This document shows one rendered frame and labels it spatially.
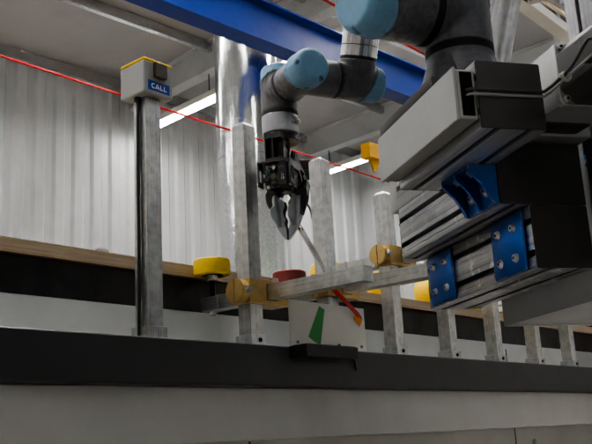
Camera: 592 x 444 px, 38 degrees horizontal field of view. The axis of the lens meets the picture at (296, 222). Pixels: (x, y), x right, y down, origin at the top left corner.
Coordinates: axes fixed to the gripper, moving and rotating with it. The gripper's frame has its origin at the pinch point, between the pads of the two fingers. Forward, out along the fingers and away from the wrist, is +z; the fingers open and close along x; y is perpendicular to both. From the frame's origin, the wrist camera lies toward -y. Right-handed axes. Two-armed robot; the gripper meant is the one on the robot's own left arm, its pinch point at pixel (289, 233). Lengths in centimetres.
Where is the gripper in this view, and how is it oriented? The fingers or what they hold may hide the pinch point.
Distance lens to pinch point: 175.1
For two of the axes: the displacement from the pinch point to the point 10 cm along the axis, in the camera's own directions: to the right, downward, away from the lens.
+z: 0.5, 9.7, -2.5
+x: 9.3, -1.4, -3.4
